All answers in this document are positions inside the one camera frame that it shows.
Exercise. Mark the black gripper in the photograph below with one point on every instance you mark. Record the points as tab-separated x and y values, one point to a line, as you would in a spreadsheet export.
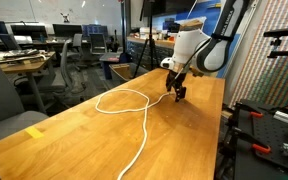
175	80

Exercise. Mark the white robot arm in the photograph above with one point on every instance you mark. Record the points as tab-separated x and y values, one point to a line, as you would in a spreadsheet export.
205	53

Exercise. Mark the grey storage bin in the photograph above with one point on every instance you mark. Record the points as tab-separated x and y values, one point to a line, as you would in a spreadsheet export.
124	72

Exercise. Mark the black drawer cabinet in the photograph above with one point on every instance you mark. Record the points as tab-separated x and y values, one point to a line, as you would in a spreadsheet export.
146	56

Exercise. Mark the cardboard box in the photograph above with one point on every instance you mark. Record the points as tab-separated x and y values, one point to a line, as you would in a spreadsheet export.
191	25

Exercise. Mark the orange black bar clamp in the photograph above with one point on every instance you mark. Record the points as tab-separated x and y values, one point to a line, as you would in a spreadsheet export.
256	144

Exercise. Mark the black perforated breadboard plate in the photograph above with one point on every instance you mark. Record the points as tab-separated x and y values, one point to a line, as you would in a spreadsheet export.
251	164

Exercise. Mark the grey mesh office chair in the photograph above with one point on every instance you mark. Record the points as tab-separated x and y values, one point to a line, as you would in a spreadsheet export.
59	84

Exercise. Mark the black computer monitor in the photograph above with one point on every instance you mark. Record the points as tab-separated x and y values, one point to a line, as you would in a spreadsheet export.
65	30

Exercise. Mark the yellow tape piece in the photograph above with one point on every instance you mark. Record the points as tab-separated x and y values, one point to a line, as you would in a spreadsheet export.
34	132

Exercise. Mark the wooden office desk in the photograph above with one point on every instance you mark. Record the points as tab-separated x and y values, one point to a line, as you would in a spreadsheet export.
29	66

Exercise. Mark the black camera tripod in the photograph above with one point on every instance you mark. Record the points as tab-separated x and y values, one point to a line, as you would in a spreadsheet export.
149	42

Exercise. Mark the black camera on stand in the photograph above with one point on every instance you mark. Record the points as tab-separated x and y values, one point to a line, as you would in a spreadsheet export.
276	34

